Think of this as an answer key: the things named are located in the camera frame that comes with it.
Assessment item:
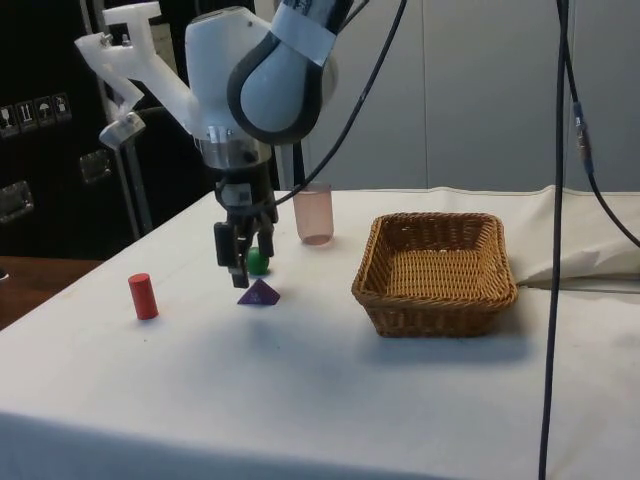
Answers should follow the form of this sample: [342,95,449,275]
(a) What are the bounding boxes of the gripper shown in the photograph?
[213,165,280,290]

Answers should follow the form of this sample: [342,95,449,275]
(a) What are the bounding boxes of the purple triangular block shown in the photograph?
[236,277,283,307]

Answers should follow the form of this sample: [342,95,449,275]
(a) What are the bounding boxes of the red cylinder block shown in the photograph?
[127,272,161,321]

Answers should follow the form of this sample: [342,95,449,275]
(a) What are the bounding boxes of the wicker basket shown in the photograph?
[350,211,520,340]

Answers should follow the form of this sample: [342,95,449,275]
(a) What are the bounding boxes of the green ball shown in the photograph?
[246,246,272,277]

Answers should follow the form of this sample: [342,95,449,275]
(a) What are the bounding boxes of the see-through pink cup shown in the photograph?
[292,181,336,247]

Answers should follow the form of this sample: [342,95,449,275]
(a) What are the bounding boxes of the grey metal pole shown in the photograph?
[117,142,154,239]

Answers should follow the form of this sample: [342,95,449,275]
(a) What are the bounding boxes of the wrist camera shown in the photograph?
[74,1,200,149]

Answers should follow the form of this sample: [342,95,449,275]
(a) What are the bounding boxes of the black cable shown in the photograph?
[272,0,409,205]
[559,44,640,251]
[537,0,576,480]

